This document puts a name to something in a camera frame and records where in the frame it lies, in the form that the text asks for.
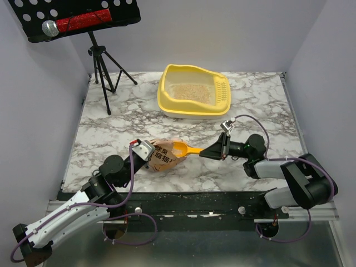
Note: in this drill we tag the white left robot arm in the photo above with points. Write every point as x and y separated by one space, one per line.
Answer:
97 200

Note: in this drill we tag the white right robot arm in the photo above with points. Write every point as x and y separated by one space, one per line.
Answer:
308 184

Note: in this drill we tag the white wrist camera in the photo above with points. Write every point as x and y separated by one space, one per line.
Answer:
144 150
228 125

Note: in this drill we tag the orange plastic scoop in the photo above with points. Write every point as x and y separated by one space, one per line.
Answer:
182 149

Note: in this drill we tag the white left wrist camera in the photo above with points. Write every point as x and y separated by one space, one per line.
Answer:
144 150

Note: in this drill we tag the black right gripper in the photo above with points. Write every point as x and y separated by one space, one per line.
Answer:
226 147

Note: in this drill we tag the beige cat litter pile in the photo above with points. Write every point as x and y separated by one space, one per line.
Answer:
199 93

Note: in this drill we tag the yellow litter box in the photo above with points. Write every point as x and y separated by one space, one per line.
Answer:
217 83

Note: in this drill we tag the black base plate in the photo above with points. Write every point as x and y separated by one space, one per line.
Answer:
206 211

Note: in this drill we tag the black music stand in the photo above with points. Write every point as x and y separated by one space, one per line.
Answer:
29 16

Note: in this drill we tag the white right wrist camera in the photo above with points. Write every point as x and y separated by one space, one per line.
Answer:
228 125

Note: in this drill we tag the red silver microphone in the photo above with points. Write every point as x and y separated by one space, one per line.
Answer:
54 28

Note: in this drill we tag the pink cat litter bag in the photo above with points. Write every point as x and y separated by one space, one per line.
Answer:
163 158

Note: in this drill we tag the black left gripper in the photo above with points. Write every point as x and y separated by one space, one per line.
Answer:
146 165

